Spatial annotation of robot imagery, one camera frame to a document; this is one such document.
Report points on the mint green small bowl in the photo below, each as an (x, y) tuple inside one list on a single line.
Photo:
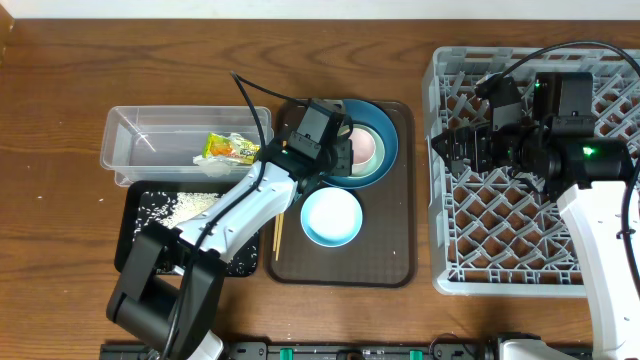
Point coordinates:
[(364, 170)]

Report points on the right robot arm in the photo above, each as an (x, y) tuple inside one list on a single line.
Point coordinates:
[(590, 178)]

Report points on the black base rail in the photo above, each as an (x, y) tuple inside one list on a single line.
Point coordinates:
[(262, 351)]

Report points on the clear plastic waste bin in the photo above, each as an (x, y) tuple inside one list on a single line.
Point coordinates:
[(158, 143)]

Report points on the white paper napkin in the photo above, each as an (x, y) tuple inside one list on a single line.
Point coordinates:
[(216, 166)]

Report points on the spilled white rice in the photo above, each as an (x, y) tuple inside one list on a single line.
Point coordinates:
[(171, 208)]

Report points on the wooden chopstick right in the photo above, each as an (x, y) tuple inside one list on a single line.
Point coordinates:
[(279, 245)]

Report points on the brown plastic serving tray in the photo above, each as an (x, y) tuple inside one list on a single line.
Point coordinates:
[(384, 253)]

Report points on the grey plastic dishwasher rack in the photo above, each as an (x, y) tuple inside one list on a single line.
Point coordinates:
[(494, 233)]

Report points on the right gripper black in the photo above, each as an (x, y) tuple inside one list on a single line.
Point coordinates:
[(479, 139)]

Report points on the pink plastic cup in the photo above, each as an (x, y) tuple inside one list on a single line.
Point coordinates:
[(363, 145)]

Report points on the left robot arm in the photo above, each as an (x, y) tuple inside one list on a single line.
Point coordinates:
[(170, 284)]

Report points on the green yellow snack wrapper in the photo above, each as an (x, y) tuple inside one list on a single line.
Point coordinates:
[(234, 149)]

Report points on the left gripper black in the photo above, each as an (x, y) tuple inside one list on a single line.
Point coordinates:
[(346, 167)]

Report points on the wooden chopstick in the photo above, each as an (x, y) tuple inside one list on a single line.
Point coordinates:
[(279, 245), (277, 232)]

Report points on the large dark blue bowl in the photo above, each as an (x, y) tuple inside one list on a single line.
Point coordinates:
[(370, 115)]

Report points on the wooden chopstick left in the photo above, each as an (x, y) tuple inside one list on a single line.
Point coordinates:
[(277, 232)]

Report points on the light blue small bowl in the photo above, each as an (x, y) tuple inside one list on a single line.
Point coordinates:
[(331, 217)]

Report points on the black plastic tray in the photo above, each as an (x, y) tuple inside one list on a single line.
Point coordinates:
[(124, 244)]

